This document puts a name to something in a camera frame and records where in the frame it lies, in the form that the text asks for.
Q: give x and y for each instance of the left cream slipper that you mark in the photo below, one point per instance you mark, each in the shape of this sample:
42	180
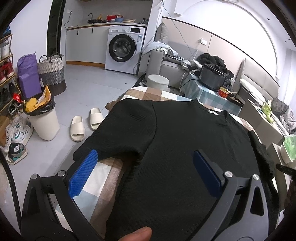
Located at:
77	129

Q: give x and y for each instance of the black food tray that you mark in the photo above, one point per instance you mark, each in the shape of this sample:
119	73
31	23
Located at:
233	99

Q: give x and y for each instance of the green white sneaker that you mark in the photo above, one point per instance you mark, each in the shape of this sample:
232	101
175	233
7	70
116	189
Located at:
17	151

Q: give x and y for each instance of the pile of black clothes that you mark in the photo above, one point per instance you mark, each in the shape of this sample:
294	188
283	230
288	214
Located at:
218	64

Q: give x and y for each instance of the black rice cooker pot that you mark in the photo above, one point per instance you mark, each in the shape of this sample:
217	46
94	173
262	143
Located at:
211	78

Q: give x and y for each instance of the cream slipper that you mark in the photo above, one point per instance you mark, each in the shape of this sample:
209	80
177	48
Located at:
96	118
77	129

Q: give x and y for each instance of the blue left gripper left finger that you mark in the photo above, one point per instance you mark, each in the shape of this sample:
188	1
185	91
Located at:
80	171

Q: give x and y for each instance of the white storage cabinet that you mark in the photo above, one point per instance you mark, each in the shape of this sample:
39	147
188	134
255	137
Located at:
267	132

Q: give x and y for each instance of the wooden shoe rack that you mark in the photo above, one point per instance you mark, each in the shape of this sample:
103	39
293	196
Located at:
9	78

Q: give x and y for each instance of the white bed pillow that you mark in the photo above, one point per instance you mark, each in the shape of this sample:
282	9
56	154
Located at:
252	90

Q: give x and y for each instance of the blue checkered side table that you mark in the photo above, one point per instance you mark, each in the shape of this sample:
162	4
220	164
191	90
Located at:
192	89

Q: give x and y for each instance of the green plush toy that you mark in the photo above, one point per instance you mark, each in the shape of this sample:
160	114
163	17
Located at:
266	109

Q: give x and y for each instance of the kitchen counter cabinet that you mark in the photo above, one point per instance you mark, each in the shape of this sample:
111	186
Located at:
87	45

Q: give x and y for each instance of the purple bag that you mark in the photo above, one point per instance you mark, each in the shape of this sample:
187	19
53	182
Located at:
28	75

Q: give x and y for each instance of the black knit sweater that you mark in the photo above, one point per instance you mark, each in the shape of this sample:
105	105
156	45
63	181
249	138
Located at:
161	188

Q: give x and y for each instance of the green plastic bag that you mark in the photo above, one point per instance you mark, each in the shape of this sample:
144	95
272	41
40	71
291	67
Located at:
290	145

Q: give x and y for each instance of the orange round food tin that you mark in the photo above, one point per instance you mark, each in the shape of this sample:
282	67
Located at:
223	92

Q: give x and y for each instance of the woven laundry basket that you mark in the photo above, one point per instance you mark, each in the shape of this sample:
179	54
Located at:
51	73

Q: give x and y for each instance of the white washing machine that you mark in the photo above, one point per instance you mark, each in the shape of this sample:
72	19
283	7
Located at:
124	45

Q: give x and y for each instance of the white trash bin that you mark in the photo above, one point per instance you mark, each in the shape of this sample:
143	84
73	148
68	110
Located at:
44	120

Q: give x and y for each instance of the grey sofa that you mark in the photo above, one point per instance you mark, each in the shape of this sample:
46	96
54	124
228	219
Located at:
182	38

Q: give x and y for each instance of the right cream slipper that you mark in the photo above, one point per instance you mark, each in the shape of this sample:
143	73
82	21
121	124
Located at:
96	118

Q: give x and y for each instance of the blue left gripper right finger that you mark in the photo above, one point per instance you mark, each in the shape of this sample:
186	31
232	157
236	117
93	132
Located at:
210	173

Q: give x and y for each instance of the person's left hand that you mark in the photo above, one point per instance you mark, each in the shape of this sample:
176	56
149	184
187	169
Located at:
142	234

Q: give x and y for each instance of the white round stool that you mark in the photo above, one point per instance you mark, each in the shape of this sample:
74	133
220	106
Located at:
157	82

